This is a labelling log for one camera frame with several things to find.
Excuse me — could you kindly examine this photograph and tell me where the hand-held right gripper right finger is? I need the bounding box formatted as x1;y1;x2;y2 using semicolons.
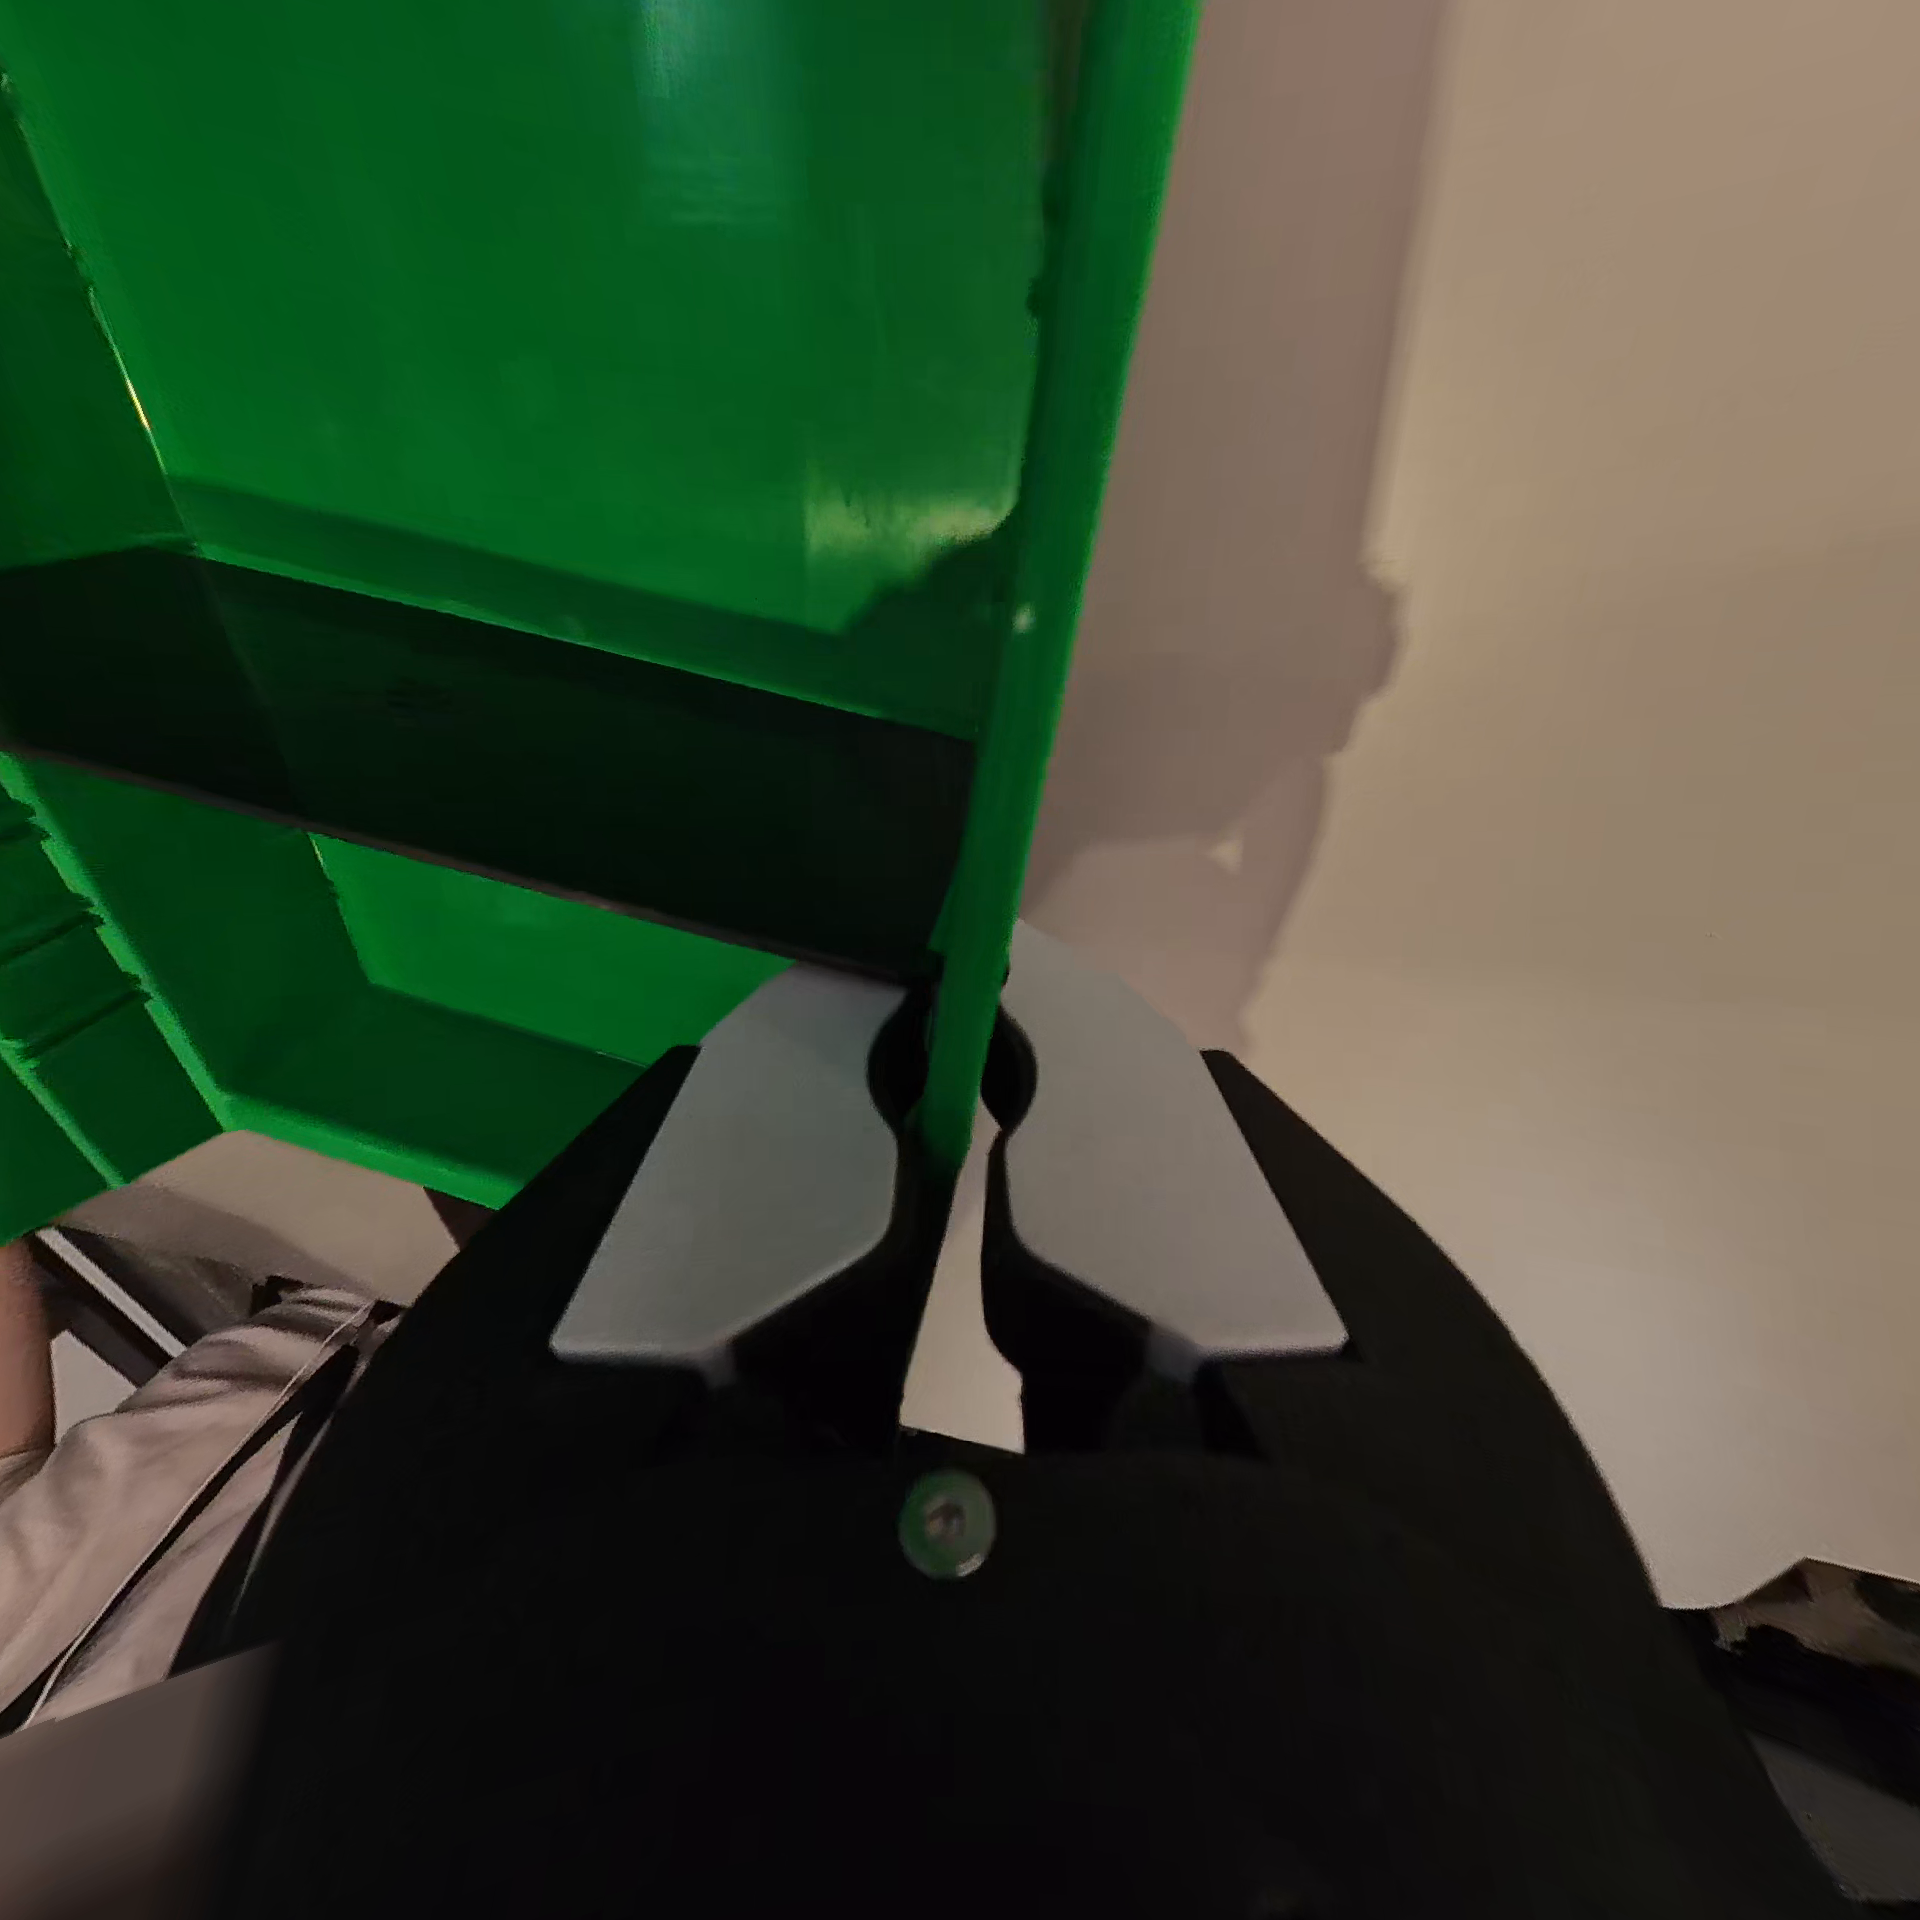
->
978;918;1353;1392

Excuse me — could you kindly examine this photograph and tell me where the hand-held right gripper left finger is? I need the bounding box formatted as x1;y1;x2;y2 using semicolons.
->
549;964;940;1390

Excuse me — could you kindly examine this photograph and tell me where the green plastic bin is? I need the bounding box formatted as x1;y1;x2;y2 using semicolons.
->
0;0;1205;1210

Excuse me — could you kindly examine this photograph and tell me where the person's left forearm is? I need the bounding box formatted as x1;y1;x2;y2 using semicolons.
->
0;1237;60;1460

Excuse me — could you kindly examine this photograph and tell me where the person's pale shirt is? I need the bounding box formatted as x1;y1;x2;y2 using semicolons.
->
0;1282;399;1727

